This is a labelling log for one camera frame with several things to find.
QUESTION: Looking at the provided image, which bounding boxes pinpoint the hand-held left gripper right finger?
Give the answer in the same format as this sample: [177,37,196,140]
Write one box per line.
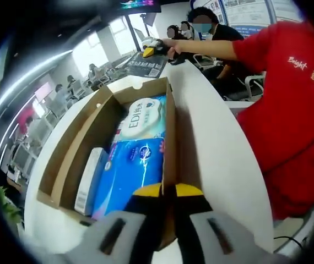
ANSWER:
[171,183,284,264]

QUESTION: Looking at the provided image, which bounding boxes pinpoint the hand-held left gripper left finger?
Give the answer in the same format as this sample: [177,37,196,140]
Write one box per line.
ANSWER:
[62,183,166,264]

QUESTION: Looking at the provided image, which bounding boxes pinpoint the pale blue soft tissue pack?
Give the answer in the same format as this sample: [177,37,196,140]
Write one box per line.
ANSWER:
[117,95,167,142]

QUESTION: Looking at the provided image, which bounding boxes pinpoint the cardboard shoe box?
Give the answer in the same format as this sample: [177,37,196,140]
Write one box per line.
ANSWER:
[36,76,203,251]

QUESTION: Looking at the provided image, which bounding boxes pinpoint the white slim box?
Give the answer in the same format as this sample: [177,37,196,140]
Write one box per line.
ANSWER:
[74,147,110,217]

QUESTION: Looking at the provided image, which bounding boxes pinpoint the person's right hand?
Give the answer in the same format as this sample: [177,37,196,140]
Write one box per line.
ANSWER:
[162,38,185,61]

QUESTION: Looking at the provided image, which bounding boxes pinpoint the dark printed mat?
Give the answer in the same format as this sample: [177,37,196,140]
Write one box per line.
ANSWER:
[112,51,171,78]

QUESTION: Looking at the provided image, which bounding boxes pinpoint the large colourful display screen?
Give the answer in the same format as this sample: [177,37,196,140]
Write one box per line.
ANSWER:
[115,0,162,13]

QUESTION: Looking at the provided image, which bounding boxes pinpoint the white office chair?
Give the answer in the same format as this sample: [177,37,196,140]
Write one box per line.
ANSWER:
[192,53,221,69]
[243,71,267,98]

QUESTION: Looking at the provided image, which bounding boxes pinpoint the green potted plant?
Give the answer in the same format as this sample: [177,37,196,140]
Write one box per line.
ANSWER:
[0,185,23,229]

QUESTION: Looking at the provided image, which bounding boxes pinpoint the person in red shirt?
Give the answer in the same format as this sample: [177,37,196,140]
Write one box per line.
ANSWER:
[232,21,314,221]

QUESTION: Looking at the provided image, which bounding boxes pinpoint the blue-framed wall poster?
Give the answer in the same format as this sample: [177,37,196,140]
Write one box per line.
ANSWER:
[220,0,302,31]

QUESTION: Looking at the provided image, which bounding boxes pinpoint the pale pink wall screen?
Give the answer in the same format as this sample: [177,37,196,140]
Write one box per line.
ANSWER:
[34,82,53,102]

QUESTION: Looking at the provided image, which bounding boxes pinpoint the red wall screen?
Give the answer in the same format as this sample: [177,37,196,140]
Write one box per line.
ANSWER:
[18,107,36,124]

